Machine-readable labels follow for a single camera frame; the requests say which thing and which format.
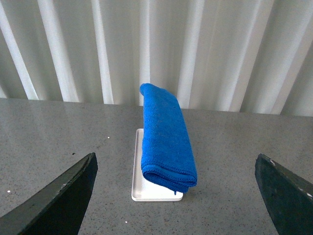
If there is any white towel rack stand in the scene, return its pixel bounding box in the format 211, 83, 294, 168
131, 129, 183, 202

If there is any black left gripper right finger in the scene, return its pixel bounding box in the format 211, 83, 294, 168
255, 154, 313, 235

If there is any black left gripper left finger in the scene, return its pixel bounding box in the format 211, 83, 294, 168
0, 153, 98, 235

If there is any white pleated curtain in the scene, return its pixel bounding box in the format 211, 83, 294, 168
0, 0, 313, 116

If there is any blue microfiber cloth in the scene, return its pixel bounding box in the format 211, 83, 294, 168
140, 83, 198, 193

